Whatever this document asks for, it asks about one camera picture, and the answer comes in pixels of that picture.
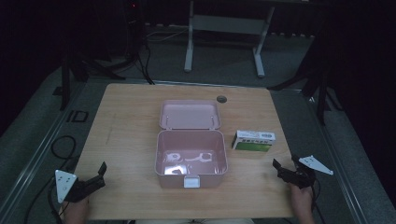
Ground black metal stand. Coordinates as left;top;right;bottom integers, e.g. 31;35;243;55
51;52;127;112
266;46;344;127

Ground person's left hand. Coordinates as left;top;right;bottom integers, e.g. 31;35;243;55
60;196;92;224

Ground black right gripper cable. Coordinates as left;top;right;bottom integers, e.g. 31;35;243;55
310;178;327;224

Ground person's right hand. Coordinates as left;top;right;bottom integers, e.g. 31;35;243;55
289;182;316;224

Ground pink plastic storage box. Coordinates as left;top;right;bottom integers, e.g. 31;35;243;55
154;99;229;189

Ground white metal desk frame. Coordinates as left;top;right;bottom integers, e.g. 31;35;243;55
183;0;276;78

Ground black floor cables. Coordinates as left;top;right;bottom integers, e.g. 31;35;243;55
124;27;191;86

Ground white and green medicine box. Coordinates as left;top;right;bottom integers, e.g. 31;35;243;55
231;130;276;153

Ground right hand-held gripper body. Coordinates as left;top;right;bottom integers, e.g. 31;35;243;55
276;155;334;189

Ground black rectangular floor bracket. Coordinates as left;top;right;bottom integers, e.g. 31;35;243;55
65;109;90;123

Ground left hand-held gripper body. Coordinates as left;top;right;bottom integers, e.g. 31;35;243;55
54;169;106;204

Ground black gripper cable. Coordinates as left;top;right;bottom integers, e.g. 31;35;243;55
310;178;327;224
23;134;78;224

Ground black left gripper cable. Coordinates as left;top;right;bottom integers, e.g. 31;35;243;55
23;134;78;224

